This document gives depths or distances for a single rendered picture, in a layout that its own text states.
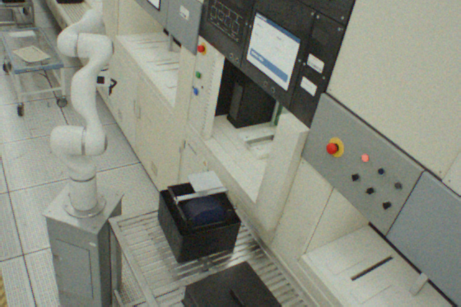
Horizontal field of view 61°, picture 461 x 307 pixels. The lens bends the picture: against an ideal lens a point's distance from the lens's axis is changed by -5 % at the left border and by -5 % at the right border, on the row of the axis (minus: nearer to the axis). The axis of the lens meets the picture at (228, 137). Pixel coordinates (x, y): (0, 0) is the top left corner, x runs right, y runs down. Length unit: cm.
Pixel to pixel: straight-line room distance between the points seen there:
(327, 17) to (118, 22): 229
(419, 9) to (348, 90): 35
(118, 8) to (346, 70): 235
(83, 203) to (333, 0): 133
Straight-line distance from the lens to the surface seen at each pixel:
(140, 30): 352
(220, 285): 161
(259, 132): 233
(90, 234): 191
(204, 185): 163
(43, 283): 267
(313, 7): 145
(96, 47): 170
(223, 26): 191
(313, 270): 175
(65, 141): 171
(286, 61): 156
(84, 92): 170
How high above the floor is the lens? 217
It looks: 35 degrees down
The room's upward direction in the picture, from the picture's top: 12 degrees clockwise
